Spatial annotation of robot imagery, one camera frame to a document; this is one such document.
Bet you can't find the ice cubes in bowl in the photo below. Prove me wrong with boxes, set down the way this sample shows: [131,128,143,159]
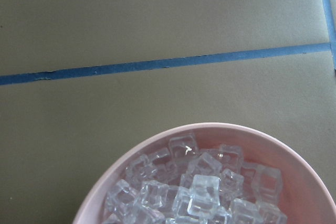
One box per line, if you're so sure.
[103,134,288,223]

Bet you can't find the pink bowl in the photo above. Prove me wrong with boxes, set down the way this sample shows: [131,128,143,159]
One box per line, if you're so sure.
[73,122,335,223]

